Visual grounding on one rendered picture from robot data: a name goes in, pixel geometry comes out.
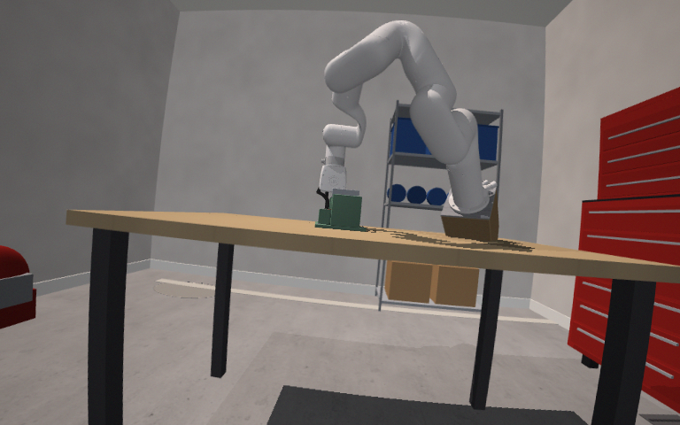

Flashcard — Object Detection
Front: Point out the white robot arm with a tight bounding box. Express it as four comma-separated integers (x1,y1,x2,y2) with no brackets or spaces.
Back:
321,20,498,213

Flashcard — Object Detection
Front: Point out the green slide mechanism with black handwheel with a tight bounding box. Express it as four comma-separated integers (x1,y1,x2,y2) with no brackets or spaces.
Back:
315,188,367,231

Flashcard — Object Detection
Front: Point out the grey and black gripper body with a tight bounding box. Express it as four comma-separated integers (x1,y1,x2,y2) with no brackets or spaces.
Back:
320,164,346,193

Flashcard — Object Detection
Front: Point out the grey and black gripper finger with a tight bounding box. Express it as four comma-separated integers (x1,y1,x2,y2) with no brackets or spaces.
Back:
316,186,328,209

